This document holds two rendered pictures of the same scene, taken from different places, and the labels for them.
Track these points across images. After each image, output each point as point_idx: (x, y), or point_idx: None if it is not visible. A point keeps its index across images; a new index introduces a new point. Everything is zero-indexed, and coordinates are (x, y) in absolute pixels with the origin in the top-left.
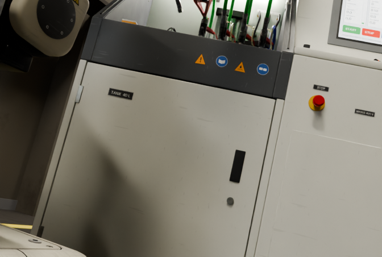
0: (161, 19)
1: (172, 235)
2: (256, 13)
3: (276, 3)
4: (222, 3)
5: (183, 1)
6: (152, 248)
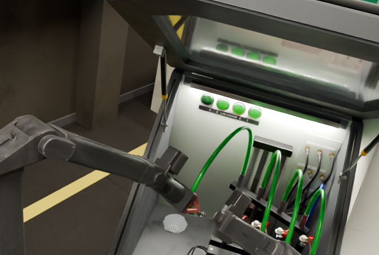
0: (186, 136)
1: None
2: (303, 144)
3: (333, 135)
4: (261, 126)
5: (213, 119)
6: None
